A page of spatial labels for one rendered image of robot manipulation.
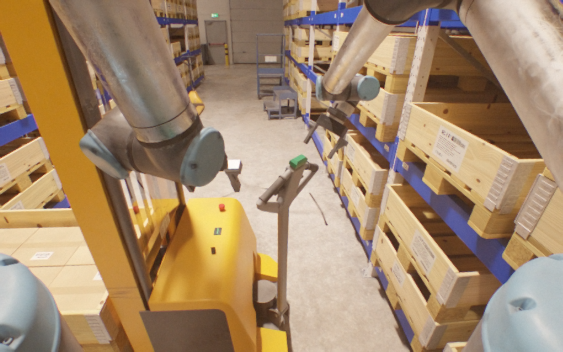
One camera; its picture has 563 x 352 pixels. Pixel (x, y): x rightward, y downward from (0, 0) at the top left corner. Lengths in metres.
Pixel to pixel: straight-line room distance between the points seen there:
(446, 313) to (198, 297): 1.17
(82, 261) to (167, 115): 1.65
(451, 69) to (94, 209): 2.10
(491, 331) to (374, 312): 2.16
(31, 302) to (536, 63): 0.59
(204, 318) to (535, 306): 1.26
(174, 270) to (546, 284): 1.34
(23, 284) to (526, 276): 0.38
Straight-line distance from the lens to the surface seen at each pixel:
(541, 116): 0.48
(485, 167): 1.31
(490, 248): 1.41
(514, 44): 0.53
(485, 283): 1.62
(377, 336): 2.32
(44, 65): 1.02
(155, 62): 0.35
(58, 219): 2.37
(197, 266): 1.44
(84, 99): 0.99
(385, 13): 0.65
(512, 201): 1.29
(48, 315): 0.29
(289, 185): 1.17
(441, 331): 1.78
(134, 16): 0.33
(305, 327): 2.26
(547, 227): 1.16
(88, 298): 1.73
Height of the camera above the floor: 1.90
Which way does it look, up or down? 29 degrees down
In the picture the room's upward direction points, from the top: 1 degrees clockwise
